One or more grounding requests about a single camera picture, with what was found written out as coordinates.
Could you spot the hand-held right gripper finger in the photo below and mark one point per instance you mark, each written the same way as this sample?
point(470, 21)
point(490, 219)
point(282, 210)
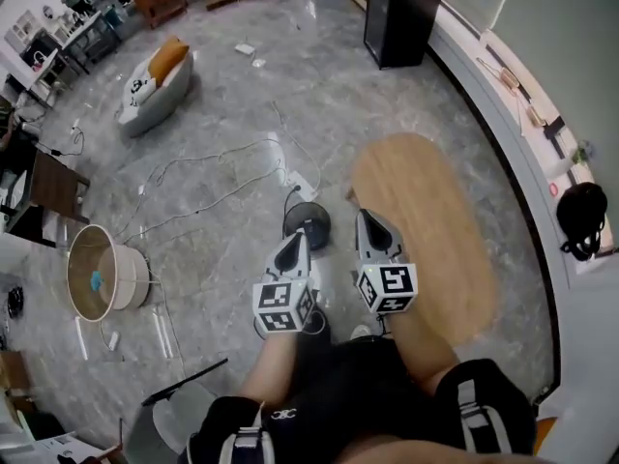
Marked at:
point(361, 240)
point(396, 244)

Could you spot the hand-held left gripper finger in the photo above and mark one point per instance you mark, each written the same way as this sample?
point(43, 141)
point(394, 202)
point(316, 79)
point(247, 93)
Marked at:
point(306, 259)
point(271, 264)

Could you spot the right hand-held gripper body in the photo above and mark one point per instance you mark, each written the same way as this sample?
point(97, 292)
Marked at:
point(392, 288)

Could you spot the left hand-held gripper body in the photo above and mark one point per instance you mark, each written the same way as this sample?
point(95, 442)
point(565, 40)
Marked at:
point(280, 307)

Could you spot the black wire waste bin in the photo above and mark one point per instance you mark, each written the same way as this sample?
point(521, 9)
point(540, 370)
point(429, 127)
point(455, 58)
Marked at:
point(309, 220)

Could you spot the person's left forearm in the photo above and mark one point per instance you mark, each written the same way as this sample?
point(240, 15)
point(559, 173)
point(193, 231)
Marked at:
point(271, 365)

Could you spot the person's right forearm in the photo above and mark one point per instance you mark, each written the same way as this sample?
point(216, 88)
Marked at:
point(421, 351)

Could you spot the wooden coffee table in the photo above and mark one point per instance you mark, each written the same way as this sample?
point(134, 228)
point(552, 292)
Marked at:
point(430, 211)

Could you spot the person's white shoe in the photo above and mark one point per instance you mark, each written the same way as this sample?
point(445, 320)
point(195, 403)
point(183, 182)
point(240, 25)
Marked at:
point(360, 331)

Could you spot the person's black shirt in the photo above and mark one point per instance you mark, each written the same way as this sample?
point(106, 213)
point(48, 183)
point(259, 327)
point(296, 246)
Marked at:
point(362, 394)

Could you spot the black flat board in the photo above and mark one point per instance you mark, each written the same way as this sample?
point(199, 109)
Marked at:
point(186, 382)

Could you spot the slim white power strip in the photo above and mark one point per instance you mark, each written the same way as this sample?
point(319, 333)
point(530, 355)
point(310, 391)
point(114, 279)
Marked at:
point(114, 340)

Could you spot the small blue object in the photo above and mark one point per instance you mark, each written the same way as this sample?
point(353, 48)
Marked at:
point(97, 281)

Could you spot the black backpack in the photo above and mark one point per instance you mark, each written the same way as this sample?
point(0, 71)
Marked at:
point(580, 215)

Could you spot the round wooden side table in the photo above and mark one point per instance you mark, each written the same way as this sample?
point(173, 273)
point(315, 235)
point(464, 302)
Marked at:
point(84, 273)

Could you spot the small wicker basket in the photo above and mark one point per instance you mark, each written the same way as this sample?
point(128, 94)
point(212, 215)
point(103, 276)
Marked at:
point(536, 115)

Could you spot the white vase with plant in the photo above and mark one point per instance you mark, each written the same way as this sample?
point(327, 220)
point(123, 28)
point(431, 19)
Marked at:
point(573, 162)

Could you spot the grey round armchair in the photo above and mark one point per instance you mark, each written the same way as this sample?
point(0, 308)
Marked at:
point(164, 99)

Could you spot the black stand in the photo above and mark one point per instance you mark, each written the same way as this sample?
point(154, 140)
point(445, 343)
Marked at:
point(555, 127)

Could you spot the white panda cushion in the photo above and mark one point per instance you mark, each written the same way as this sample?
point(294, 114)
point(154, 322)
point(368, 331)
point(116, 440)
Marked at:
point(140, 92)

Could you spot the small white flat device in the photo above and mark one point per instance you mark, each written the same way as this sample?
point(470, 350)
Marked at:
point(245, 48)

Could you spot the black cabinet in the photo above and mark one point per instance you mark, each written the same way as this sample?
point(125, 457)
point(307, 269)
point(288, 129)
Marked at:
point(401, 17)

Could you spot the dark wooden desk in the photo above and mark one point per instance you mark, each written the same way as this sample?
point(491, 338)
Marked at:
point(55, 186)

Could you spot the orange armchair cushion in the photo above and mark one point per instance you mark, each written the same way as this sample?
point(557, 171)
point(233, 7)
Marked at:
point(167, 58)

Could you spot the brown wooden cabinet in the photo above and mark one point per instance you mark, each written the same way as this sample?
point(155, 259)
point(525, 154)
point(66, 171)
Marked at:
point(157, 0)

